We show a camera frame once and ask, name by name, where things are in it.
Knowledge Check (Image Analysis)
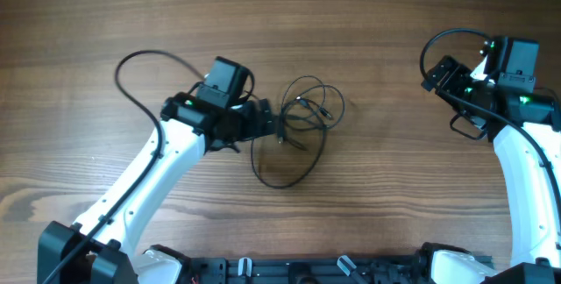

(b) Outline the camera cable black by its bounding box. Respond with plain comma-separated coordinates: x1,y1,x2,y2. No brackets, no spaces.
419,28,560,209
41,49,207,284

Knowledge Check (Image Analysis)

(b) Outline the black USB cable thick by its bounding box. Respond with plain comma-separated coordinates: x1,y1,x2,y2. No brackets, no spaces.
250,75,346,189

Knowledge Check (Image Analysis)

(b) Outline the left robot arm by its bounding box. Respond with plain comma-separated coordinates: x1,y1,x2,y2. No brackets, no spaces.
37,57,274,283

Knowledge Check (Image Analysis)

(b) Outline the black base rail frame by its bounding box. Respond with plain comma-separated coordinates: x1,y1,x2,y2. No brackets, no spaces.
144,244,496,284

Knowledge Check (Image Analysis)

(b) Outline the left camera cable black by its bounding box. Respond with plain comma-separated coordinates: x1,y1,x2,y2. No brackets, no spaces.
41,49,207,284

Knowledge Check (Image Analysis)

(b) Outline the right camera cable black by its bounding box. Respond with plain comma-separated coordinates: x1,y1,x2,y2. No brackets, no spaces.
419,28,560,209

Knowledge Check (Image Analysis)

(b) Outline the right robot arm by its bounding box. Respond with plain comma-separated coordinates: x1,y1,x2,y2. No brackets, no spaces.
419,33,560,283

